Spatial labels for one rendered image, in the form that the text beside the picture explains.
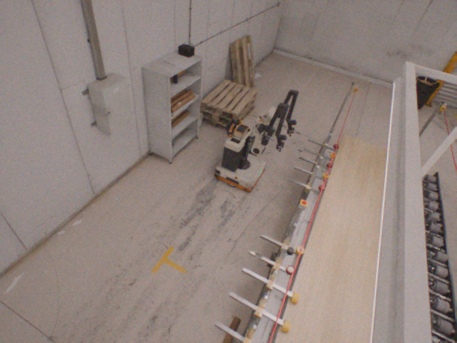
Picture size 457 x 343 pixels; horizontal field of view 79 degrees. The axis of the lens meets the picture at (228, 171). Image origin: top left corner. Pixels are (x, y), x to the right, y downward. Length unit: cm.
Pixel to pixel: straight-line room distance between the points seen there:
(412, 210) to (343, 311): 163
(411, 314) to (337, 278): 192
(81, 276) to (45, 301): 39
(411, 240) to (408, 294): 22
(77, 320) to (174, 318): 98
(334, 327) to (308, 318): 21
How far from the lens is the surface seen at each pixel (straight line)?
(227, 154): 412
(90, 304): 358
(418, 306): 104
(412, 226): 124
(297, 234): 335
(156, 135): 458
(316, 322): 264
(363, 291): 296
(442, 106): 447
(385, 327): 106
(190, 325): 336
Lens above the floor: 322
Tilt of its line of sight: 43 degrees down
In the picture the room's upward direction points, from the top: 10 degrees clockwise
